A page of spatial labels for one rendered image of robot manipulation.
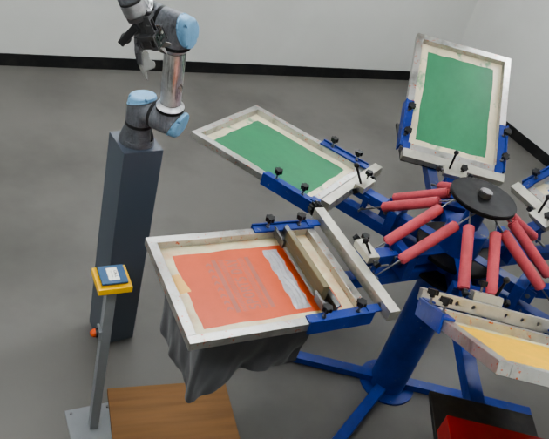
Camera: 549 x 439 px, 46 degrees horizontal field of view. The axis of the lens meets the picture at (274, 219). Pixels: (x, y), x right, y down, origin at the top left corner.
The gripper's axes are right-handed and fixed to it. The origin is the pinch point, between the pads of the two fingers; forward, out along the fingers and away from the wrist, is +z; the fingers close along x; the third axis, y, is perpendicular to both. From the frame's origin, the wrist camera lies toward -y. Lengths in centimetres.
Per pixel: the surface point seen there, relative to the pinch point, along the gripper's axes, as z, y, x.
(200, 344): 75, 16, -60
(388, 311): 109, 68, -13
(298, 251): 94, 28, 1
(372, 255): 107, 55, 13
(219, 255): 86, -2, -11
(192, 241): 79, -12, -11
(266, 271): 96, 17, -10
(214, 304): 82, 9, -38
